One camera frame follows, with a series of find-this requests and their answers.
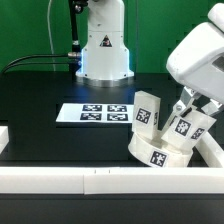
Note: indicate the white marker sheet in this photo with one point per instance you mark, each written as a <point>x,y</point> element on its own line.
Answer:
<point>98,113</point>

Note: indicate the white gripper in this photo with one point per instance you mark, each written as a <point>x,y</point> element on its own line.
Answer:
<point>198,64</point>

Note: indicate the white left fence bar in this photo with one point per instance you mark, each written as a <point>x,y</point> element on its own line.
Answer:
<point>4,137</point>

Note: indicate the white front fence bar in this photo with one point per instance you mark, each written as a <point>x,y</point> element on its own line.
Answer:
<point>62,180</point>

